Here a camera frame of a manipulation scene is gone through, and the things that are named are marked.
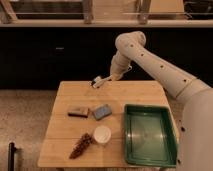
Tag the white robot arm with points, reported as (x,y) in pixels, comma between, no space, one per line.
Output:
(195,148)

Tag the brown wooden block brush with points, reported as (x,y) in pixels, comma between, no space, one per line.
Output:
(78,111)

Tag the green plastic tray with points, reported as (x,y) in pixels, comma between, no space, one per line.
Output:
(149,136)

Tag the blue sponge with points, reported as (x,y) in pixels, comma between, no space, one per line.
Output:
(102,111)

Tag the white paper cup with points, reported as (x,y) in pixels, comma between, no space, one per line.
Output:
(102,134)

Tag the brown pine cone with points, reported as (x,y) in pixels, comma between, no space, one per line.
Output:
(83,143)

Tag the black pole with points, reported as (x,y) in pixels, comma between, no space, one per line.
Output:
(11,154)

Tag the wooden shelf rail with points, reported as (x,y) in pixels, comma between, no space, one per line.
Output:
(107,13)

